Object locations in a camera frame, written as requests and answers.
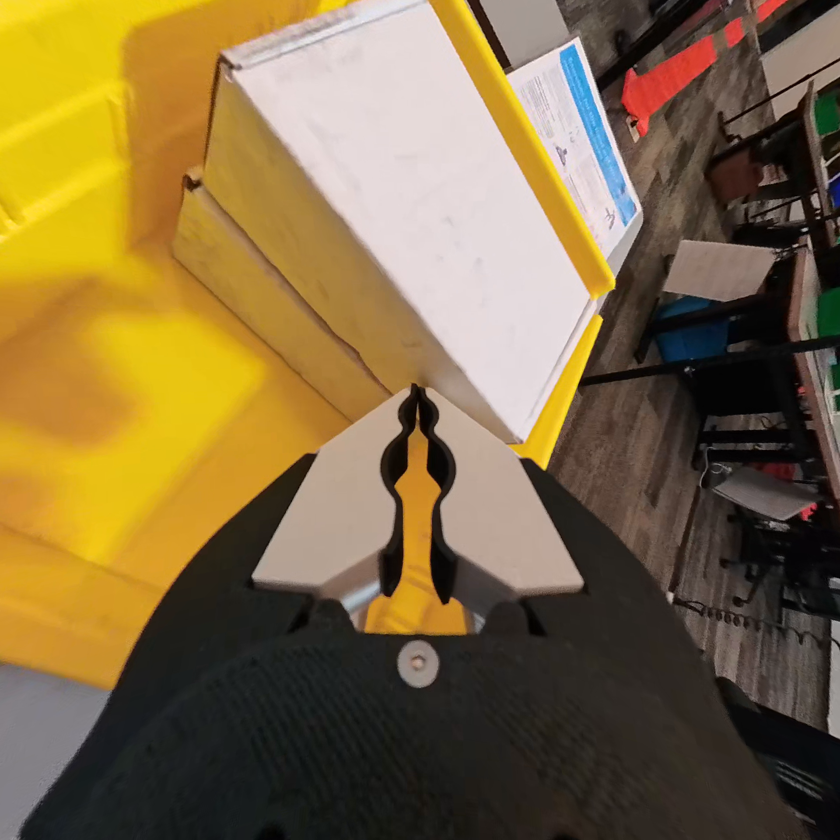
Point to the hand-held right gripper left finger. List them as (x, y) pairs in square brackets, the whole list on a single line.
[(328, 525)]

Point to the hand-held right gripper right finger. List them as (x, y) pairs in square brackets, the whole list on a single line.
[(512, 525)]

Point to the white cardboard mailer box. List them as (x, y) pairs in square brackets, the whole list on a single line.
[(262, 282), (426, 197)]

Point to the yellow plastic bin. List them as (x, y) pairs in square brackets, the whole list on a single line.
[(98, 394)]

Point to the grey desk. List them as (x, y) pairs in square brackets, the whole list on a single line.
[(39, 754)]

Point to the grey flat panel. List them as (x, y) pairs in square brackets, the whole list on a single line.
[(761, 495)]

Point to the blue storage tub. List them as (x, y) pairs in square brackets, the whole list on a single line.
[(689, 328)]

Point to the leaning white board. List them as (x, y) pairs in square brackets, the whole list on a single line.
[(715, 269)]

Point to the green plastic bin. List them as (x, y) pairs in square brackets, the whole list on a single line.
[(828, 124), (830, 312)]

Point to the blue white paper sheet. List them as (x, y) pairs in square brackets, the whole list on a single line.
[(577, 131)]

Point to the orange safety cone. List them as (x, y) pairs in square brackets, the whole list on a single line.
[(669, 79)]

